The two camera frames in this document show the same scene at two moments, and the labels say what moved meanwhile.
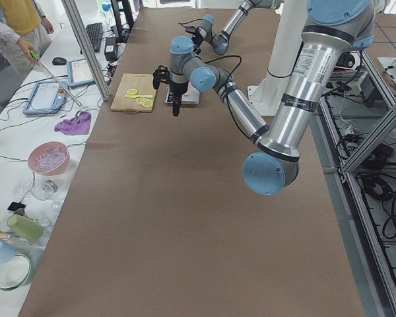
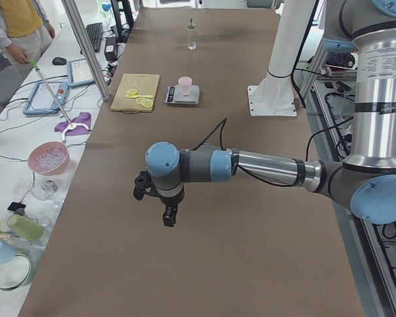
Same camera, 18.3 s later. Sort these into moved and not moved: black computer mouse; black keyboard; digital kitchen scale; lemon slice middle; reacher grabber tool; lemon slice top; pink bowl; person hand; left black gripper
Moved: person hand; left black gripper; reacher grabber tool
Not moved: digital kitchen scale; black keyboard; lemon slice middle; black computer mouse; pink bowl; lemon slice top
